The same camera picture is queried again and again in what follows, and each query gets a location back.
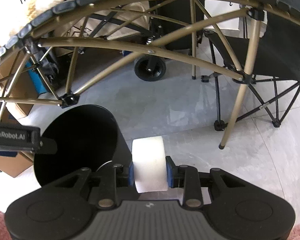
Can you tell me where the black trash bin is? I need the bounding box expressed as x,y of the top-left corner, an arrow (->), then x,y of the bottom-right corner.
34,105 -> 132,186

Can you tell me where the brown cardboard box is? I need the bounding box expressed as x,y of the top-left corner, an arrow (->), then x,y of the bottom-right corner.
0,50 -> 38,178

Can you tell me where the black trolley wheel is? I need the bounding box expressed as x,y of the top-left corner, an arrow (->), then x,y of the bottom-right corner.
134,55 -> 166,82

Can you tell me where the black folding chair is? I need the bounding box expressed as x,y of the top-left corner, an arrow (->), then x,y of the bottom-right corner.
204,0 -> 300,127

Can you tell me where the tan folding table frame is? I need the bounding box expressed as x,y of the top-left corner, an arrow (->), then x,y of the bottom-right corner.
0,0 -> 300,149

